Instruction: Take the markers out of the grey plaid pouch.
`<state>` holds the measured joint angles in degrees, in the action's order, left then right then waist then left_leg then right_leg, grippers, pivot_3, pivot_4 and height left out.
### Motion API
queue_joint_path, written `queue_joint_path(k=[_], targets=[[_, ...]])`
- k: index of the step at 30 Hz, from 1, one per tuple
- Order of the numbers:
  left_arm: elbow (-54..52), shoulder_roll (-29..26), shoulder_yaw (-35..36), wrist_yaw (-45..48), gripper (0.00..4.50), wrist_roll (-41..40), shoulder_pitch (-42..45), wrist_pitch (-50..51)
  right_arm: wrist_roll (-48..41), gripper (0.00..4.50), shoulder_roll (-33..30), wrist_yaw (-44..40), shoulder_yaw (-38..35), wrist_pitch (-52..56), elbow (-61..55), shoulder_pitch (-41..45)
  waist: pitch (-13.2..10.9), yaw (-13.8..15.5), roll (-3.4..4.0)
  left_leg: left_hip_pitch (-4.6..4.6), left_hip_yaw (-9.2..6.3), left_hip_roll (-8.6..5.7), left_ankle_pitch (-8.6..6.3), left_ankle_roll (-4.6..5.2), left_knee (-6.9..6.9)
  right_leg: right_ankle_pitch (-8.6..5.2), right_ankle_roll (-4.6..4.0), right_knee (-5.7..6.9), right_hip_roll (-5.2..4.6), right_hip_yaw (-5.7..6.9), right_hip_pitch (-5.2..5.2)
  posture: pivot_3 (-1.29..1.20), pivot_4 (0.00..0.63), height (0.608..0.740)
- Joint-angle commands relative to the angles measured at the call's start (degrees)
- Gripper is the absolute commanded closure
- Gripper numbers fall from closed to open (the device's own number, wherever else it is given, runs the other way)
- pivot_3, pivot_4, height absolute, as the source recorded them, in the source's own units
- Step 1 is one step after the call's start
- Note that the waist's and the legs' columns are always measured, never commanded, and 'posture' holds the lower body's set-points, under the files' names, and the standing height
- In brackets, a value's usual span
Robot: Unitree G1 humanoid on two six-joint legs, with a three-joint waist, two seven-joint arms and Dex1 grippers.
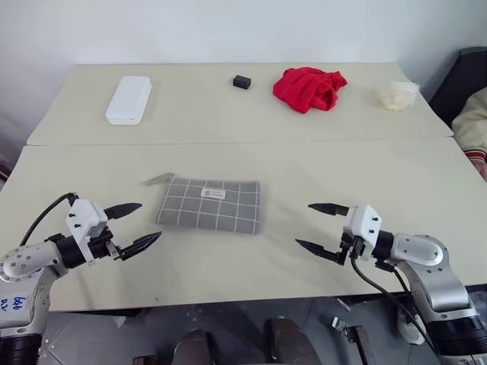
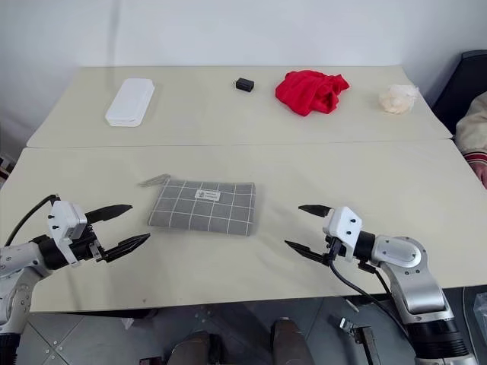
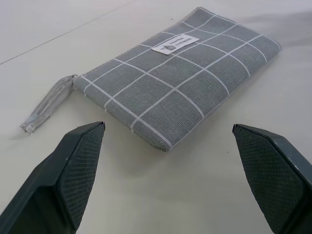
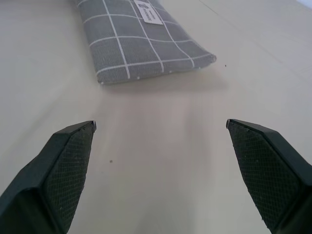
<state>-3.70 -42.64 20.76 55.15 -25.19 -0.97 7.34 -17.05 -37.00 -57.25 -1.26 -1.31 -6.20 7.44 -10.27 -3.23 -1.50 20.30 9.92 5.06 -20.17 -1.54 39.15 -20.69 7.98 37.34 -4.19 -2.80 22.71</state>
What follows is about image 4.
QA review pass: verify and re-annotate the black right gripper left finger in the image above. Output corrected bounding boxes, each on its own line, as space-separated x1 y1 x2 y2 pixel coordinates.
0 120 97 234

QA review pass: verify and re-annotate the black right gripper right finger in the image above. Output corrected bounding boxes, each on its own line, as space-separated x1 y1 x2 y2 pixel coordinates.
226 118 312 234

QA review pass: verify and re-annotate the grey checked fabric pouch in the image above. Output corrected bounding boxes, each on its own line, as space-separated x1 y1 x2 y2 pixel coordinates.
72 0 217 85

